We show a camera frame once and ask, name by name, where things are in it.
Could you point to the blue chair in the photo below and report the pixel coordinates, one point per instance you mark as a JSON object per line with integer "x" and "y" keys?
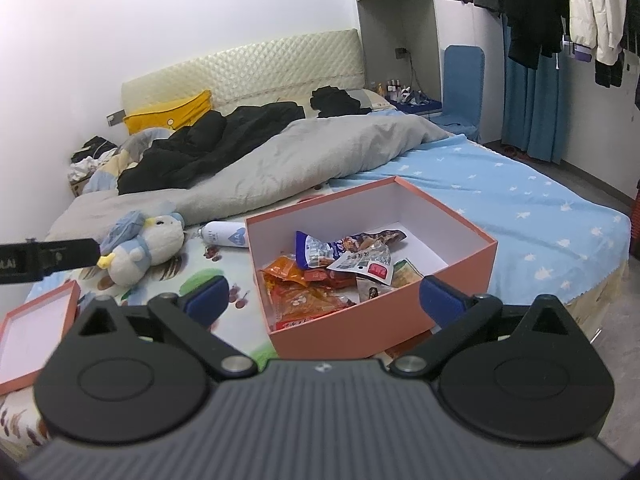
{"x": 462, "y": 91}

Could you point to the white blue tube bottle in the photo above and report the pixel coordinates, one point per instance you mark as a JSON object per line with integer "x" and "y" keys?
{"x": 224, "y": 234}

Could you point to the grey triangular snack packet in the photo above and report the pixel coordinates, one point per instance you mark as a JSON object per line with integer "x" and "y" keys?
{"x": 369, "y": 289}

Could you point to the brown meat snack packet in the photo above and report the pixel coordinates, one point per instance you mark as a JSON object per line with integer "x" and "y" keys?
{"x": 361, "y": 241}

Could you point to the white blue penguin plush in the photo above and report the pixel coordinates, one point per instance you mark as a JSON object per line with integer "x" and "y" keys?
{"x": 137, "y": 242}

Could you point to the beige padded headboard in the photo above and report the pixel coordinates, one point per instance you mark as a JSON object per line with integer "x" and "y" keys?
{"x": 256, "y": 74}

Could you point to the hanging white jacket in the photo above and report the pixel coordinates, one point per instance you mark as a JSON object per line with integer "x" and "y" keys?
{"x": 598, "y": 25}

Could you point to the green orange snack packet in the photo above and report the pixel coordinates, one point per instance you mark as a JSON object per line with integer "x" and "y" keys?
{"x": 405, "y": 273}

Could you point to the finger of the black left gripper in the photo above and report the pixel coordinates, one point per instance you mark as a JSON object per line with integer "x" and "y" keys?
{"x": 32, "y": 261}

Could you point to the black clothing pile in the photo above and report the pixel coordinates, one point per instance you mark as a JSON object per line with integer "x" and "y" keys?
{"x": 216, "y": 141}

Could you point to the blue curtain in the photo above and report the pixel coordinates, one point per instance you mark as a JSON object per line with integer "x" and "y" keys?
{"x": 535, "y": 108}

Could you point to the grey duvet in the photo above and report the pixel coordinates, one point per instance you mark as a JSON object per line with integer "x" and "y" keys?
{"x": 307, "y": 153}

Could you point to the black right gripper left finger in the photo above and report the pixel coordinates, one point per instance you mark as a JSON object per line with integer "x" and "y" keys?
{"x": 200, "y": 319}

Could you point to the pink cardboard storage box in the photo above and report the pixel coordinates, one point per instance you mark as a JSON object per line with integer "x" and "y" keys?
{"x": 439, "y": 241}

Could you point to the pink box lid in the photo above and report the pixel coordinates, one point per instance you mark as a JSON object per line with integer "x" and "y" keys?
{"x": 30, "y": 334}

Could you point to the blue star bedsheet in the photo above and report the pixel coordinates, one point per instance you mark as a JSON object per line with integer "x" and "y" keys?
{"x": 550, "y": 240}

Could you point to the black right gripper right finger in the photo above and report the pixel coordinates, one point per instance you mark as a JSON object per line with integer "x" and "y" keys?
{"x": 460, "y": 318}

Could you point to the dark red snack packet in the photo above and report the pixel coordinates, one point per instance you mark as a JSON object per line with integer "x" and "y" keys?
{"x": 329, "y": 278}

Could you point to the blue white snack packet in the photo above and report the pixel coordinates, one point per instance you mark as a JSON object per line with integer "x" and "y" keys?
{"x": 311, "y": 253}

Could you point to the red orange shredded snack bag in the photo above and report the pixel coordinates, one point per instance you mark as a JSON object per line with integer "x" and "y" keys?
{"x": 305, "y": 304}

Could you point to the shrimp flavor snack packet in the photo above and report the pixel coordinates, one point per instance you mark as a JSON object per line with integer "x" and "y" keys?
{"x": 375, "y": 263}

